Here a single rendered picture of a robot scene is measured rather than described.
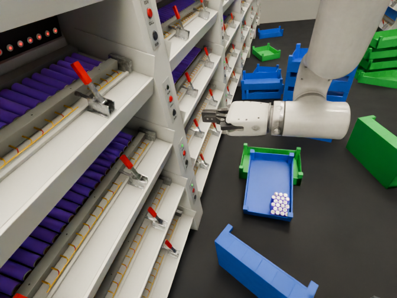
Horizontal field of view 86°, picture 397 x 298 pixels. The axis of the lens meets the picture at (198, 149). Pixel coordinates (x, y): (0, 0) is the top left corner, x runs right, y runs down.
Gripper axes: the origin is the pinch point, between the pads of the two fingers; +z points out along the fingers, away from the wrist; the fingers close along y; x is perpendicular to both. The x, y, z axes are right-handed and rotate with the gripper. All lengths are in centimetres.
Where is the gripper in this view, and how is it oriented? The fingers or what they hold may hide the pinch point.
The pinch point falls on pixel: (209, 116)
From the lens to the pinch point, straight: 58.5
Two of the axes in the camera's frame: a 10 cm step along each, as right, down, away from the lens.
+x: -1.4, -7.5, -6.5
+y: 2.8, -6.6, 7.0
